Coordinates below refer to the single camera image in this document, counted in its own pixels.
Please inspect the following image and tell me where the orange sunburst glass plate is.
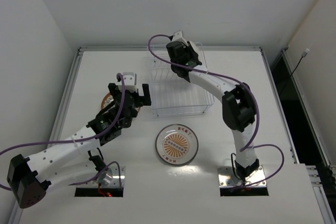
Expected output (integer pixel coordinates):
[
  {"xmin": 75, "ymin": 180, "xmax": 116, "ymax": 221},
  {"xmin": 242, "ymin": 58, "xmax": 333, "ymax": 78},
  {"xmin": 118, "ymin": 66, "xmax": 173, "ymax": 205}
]
[{"xmin": 154, "ymin": 124, "xmax": 199, "ymax": 167}]

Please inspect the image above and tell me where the flower pattern plate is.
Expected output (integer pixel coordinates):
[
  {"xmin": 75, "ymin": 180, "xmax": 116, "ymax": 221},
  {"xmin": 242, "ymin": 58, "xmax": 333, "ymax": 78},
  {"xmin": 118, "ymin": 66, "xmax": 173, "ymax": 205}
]
[{"xmin": 100, "ymin": 93, "xmax": 114, "ymax": 110}]

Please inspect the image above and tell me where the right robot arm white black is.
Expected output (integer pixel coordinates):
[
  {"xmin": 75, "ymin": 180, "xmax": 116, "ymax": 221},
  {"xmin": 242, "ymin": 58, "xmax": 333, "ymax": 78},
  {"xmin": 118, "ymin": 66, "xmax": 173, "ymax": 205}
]
[{"xmin": 166, "ymin": 41, "xmax": 259, "ymax": 181}]

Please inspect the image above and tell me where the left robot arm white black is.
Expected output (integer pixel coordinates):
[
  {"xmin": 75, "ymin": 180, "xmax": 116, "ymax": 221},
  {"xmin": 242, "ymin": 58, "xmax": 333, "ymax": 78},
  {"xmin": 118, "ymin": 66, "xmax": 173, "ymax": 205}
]
[{"xmin": 7, "ymin": 81, "xmax": 151, "ymax": 209}]

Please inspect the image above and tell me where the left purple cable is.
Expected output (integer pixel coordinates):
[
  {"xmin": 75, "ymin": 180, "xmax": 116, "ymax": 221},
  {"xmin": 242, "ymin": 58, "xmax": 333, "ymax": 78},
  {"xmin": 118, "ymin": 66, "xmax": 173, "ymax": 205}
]
[{"xmin": 0, "ymin": 72, "xmax": 124, "ymax": 191}]

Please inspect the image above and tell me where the purple cable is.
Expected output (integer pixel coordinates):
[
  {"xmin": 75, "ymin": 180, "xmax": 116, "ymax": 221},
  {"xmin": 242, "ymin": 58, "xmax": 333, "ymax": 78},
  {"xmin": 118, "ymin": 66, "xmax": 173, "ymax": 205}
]
[
  {"xmin": 148, "ymin": 34, "xmax": 286, "ymax": 190},
  {"xmin": 0, "ymin": 72, "xmax": 124, "ymax": 191}
]

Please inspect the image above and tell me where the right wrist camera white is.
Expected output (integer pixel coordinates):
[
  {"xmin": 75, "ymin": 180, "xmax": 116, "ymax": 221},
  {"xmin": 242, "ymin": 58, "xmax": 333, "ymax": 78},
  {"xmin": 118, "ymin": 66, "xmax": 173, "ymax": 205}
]
[{"xmin": 166, "ymin": 30, "xmax": 199, "ymax": 60}]

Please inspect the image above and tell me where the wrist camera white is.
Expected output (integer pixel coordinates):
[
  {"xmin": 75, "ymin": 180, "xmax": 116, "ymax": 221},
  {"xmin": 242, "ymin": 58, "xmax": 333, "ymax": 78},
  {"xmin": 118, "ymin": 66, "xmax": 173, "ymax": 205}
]
[
  {"xmin": 166, "ymin": 30, "xmax": 199, "ymax": 60},
  {"xmin": 117, "ymin": 72, "xmax": 137, "ymax": 92}
]

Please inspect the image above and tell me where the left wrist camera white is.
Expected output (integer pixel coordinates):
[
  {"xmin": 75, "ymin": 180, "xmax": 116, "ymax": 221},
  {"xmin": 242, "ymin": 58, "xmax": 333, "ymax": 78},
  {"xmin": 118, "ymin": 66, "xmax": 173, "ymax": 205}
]
[{"xmin": 117, "ymin": 72, "xmax": 137, "ymax": 92}]

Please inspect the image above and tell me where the white wire dish rack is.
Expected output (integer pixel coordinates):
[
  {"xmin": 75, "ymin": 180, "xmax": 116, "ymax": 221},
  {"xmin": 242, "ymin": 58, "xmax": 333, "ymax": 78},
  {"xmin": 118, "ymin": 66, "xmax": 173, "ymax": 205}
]
[{"xmin": 147, "ymin": 52, "xmax": 214, "ymax": 116}]

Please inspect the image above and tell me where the aluminium table frame rail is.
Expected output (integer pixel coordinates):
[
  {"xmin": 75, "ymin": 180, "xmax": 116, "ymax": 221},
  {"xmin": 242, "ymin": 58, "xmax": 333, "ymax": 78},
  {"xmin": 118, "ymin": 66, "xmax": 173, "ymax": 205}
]
[{"xmin": 6, "ymin": 46, "xmax": 85, "ymax": 224}]

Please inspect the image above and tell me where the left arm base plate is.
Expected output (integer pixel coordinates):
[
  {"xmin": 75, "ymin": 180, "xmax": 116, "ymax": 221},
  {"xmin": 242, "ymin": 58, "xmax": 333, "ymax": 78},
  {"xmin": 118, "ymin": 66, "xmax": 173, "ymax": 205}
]
[{"xmin": 75, "ymin": 165, "xmax": 126, "ymax": 198}]

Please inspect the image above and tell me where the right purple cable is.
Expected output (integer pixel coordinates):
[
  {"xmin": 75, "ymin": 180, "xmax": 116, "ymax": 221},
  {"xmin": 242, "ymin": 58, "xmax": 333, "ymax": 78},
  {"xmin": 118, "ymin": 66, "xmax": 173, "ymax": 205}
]
[{"xmin": 148, "ymin": 34, "xmax": 286, "ymax": 190}]

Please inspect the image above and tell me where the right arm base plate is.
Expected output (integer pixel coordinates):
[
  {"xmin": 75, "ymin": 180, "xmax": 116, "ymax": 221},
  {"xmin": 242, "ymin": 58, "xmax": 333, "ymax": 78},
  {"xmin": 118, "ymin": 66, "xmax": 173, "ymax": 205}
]
[{"xmin": 217, "ymin": 166, "xmax": 269, "ymax": 197}]

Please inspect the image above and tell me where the black wall cable white plug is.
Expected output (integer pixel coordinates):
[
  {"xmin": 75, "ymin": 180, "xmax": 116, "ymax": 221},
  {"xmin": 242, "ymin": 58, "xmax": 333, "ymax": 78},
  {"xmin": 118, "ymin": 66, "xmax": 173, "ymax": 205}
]
[{"xmin": 279, "ymin": 48, "xmax": 310, "ymax": 95}]

